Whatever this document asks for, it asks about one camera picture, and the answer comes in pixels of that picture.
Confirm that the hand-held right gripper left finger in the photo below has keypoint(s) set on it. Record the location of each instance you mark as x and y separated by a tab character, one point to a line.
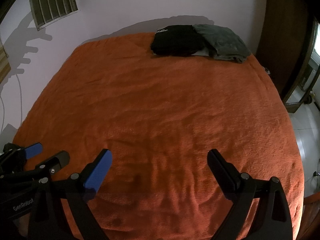
97	172

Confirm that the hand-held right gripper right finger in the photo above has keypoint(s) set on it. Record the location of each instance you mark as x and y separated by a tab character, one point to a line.
222	180

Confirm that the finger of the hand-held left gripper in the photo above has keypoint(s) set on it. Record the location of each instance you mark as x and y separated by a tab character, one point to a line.
58	158
33	150

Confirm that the orange fleece blanket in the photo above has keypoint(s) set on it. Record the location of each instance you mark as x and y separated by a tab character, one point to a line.
160	105

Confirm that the wooden slatted panel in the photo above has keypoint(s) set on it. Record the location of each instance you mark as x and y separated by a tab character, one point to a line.
3	62

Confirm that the metal framed glass door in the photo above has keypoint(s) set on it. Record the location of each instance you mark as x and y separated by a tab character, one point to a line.
300	80

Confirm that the grey folded garment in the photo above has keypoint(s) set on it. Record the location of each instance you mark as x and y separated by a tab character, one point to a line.
225	45

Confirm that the black folded garment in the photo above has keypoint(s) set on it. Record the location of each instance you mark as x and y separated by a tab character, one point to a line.
175	42

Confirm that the barred window vent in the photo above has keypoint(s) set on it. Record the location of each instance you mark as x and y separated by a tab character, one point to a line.
52	2

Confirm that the brown wooden wardrobe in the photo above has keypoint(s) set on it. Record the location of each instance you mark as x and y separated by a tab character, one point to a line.
282	42

